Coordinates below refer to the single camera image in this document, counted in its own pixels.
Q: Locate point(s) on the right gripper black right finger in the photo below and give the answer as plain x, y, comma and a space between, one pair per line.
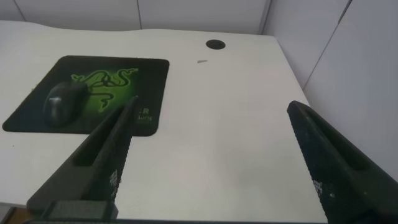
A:
342, 174

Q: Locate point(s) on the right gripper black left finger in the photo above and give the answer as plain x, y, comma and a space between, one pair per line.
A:
93, 174

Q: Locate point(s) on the black computer mouse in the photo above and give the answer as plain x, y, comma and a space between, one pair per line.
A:
63, 104

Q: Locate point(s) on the black green snake-logo mouse pad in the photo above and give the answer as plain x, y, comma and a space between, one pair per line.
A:
149, 81

